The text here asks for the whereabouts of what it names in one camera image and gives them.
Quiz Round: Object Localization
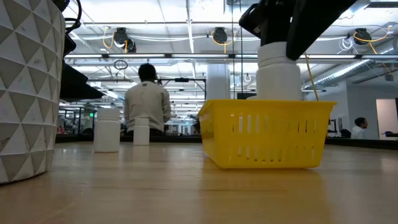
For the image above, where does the white pill bottle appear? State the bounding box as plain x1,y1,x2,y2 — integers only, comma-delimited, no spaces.
93,108,121,153
256,41,303,101
133,117,150,146

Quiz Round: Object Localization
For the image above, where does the yellow slotted plastic basket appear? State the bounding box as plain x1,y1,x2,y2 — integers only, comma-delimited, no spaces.
197,99,338,170

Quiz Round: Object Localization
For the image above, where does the white column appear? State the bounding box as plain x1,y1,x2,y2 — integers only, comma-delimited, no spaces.
206,63,231,100

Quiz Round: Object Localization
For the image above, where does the person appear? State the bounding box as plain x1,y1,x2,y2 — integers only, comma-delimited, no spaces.
123,63,172,137
350,117,369,140

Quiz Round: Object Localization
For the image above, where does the white faceted plant pot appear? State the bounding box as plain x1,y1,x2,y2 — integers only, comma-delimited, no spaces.
0,0,67,185

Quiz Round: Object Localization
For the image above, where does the black ceiling cable reel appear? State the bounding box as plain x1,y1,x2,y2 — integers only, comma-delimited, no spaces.
112,27,137,54
211,27,229,45
353,27,369,46

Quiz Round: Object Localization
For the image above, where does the yellow hanging cable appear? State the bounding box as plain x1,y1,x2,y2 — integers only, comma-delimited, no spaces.
304,52,320,102

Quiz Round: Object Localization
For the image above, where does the silver ventilation duct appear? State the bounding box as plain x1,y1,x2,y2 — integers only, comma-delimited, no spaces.
303,46,398,91

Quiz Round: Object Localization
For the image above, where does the black background rig frame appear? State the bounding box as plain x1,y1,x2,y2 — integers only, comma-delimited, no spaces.
158,77,208,102

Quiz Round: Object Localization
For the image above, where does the white wall panel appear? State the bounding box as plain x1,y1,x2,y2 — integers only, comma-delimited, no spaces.
375,98,398,140

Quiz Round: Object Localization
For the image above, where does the black aluminium table frame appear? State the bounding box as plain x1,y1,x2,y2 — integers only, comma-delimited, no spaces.
55,134,398,151

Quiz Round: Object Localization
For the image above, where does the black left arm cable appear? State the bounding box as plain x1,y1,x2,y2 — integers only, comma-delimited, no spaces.
63,0,83,35

